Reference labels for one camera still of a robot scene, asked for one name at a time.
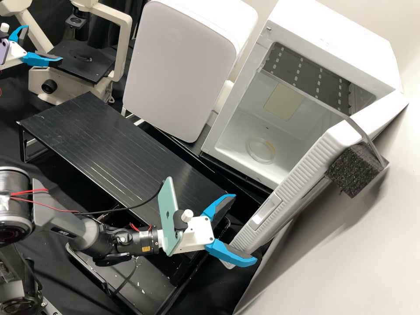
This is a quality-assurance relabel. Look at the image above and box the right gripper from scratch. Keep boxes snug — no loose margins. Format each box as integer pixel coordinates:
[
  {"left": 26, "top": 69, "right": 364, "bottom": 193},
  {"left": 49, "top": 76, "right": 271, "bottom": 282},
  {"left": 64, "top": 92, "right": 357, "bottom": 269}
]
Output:
[{"left": 170, "top": 194, "right": 259, "bottom": 269}]

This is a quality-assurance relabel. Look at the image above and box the black tray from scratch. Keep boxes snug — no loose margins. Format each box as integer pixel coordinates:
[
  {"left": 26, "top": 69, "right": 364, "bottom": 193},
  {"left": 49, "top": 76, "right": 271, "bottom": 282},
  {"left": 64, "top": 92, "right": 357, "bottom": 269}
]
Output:
[{"left": 65, "top": 193, "right": 273, "bottom": 312}]

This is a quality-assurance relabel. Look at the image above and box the left wrist camera phone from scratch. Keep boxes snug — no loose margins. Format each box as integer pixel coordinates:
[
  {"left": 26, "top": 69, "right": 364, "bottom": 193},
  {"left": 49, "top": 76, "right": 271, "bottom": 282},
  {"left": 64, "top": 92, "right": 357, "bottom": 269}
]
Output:
[{"left": 0, "top": 22, "right": 11, "bottom": 65}]

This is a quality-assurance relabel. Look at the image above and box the incubator door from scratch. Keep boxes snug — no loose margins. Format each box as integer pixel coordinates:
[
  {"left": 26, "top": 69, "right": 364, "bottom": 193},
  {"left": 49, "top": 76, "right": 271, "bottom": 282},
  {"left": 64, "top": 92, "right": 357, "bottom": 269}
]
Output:
[{"left": 229, "top": 116, "right": 391, "bottom": 256}]

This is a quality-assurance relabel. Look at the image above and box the right wrist camera phone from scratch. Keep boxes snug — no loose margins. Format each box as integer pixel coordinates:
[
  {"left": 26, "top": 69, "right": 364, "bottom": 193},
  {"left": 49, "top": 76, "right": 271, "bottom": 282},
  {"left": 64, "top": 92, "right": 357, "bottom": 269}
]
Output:
[{"left": 157, "top": 176, "right": 195, "bottom": 258}]

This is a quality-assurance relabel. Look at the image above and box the wrist camera phone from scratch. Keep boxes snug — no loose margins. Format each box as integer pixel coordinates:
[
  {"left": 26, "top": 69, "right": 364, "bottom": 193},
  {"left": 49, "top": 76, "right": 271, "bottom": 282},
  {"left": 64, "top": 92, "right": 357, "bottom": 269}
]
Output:
[
  {"left": 157, "top": 176, "right": 195, "bottom": 258},
  {"left": 0, "top": 22, "right": 11, "bottom": 65}
]

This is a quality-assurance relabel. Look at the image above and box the petri dish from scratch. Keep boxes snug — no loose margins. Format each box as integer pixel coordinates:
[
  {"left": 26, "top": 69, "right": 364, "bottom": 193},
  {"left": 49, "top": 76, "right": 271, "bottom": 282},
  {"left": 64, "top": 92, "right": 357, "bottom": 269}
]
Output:
[{"left": 246, "top": 137, "right": 276, "bottom": 163}]

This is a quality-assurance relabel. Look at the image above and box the white box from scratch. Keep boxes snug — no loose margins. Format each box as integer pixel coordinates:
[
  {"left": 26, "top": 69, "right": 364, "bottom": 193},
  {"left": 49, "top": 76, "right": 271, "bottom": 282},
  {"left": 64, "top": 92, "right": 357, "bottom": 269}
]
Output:
[{"left": 122, "top": 0, "right": 259, "bottom": 144}]

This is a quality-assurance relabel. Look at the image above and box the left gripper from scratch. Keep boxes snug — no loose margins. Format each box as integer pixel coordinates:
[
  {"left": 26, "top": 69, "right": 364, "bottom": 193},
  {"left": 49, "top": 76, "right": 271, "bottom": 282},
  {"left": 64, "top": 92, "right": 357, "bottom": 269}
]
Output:
[{"left": 0, "top": 25, "right": 63, "bottom": 70}]

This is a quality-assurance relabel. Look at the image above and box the white incubator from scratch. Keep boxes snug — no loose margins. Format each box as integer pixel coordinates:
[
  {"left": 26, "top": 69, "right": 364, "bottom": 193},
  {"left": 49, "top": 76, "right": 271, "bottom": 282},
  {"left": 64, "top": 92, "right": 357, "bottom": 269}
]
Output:
[{"left": 200, "top": 0, "right": 411, "bottom": 191}]

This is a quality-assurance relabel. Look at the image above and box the cream microscope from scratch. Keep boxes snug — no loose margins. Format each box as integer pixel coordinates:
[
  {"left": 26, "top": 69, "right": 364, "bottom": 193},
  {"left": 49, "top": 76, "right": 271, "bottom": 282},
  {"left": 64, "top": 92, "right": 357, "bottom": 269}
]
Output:
[{"left": 0, "top": 0, "right": 133, "bottom": 105}]

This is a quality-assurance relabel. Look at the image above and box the black cable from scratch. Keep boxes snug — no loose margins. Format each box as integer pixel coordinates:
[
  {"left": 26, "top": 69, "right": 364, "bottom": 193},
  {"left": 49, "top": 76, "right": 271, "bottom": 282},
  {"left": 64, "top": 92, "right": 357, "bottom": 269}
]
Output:
[
  {"left": 75, "top": 182, "right": 166, "bottom": 217},
  {"left": 113, "top": 257, "right": 137, "bottom": 298}
]

